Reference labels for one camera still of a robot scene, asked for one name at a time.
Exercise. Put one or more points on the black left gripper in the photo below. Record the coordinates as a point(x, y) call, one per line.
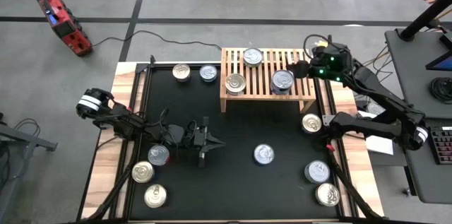
point(192, 139)

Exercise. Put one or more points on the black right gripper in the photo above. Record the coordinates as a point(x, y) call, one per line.
point(330, 65)

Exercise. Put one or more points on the dark blue label can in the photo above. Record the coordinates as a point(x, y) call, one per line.
point(282, 82)

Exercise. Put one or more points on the green label can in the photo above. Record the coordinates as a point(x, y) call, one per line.
point(253, 57)

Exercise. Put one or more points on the red white label can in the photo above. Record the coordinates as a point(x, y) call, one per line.
point(158, 155)

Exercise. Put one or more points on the blue teal tuna can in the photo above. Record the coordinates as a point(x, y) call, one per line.
point(264, 154)
point(208, 73)

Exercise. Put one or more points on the pink blue label can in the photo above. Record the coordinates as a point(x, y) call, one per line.
point(181, 72)
point(235, 83)
point(327, 194)
point(311, 123)

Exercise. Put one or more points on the gold lid tin can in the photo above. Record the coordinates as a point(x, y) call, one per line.
point(155, 195)
point(142, 171)

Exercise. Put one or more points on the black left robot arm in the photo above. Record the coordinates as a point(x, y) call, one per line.
point(123, 123)

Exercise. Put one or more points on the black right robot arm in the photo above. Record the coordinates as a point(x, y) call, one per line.
point(367, 126)

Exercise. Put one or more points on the wooden slatted shelf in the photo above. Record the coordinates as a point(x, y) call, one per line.
point(263, 96)

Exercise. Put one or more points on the yellow paper folder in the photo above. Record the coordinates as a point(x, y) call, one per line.
point(321, 44)

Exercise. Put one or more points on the blue white label can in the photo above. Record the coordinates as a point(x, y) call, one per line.
point(317, 171)

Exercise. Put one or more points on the white paper sheet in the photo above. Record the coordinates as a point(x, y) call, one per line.
point(379, 145)

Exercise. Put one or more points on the grey desk with monitor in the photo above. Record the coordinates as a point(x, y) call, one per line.
point(413, 75)

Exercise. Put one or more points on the black monitor stand pole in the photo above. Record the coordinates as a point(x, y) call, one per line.
point(423, 15)

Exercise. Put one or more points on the black computer monitor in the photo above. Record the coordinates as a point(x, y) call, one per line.
point(441, 62)

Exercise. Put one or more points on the grey desk with keyboard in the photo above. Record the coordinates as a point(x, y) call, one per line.
point(420, 174)

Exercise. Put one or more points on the black keyboard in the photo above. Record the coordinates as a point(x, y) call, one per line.
point(443, 146)

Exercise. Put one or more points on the grey metal stand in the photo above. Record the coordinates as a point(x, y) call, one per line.
point(28, 138)

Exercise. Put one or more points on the red black power station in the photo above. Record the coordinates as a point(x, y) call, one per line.
point(63, 24)

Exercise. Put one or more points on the black aluminium table frame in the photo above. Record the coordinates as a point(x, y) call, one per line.
point(347, 190)

